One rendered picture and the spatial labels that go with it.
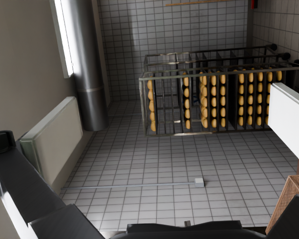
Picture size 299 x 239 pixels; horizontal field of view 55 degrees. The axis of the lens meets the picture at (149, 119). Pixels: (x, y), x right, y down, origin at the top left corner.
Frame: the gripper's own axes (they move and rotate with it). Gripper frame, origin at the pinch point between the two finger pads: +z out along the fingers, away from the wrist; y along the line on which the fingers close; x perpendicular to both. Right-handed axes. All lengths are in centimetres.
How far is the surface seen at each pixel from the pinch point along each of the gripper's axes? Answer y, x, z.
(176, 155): 4, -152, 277
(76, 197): -93, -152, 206
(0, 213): -111, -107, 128
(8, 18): -111, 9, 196
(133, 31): -55, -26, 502
